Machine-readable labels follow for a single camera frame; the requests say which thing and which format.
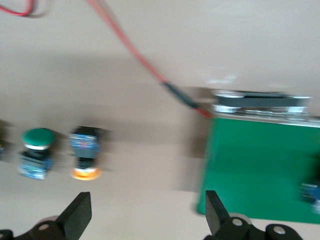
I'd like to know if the green push button switch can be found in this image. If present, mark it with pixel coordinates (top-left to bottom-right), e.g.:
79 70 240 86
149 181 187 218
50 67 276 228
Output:
0 119 10 163
17 127 56 181

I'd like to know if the green conveyor belt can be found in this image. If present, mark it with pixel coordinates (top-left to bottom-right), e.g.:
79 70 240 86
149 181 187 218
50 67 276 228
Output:
192 87 320 225

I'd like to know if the red wire with black plug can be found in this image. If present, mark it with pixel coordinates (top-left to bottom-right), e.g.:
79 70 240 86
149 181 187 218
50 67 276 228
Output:
0 5 50 19

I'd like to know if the red black motor wire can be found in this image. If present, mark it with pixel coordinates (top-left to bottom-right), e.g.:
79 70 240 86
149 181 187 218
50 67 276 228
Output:
86 0 213 119

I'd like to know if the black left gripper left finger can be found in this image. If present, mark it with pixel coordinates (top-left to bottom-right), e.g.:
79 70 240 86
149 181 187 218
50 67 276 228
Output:
13 191 92 240

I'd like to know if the yellow push button switch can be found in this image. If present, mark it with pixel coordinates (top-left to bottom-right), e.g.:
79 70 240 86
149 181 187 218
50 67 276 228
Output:
67 126 103 181
298 152 320 216

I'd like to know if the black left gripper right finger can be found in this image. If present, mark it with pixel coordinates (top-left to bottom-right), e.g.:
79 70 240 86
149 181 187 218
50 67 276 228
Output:
203 190 265 240

